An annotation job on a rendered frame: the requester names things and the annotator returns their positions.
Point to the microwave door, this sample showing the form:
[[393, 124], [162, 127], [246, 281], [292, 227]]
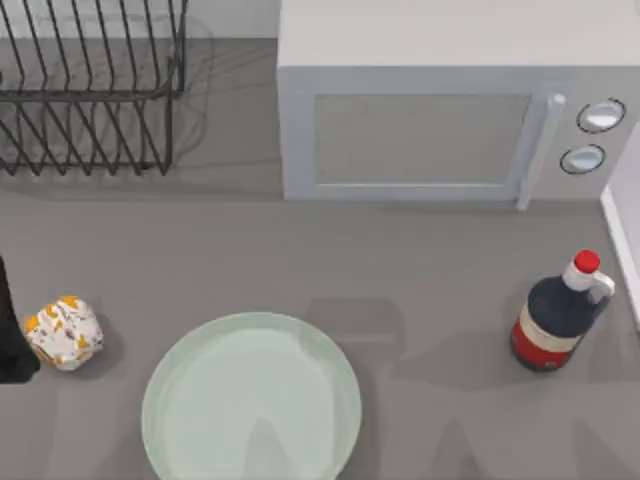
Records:
[[420, 140]]

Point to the pale green plate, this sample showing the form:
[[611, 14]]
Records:
[[251, 400]]

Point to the pale microwave oven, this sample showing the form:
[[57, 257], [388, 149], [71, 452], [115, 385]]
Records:
[[450, 45]]

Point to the dark bottle with red cap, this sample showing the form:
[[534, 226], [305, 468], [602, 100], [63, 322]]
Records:
[[555, 320]]

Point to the white and orange wrapped bread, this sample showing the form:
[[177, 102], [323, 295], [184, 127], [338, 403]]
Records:
[[64, 333]]

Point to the small microwave knob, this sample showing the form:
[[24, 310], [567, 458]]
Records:
[[582, 159]]

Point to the large microwave knob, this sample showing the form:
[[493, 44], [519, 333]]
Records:
[[600, 116]]

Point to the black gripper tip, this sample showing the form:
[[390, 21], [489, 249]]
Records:
[[11, 345]]

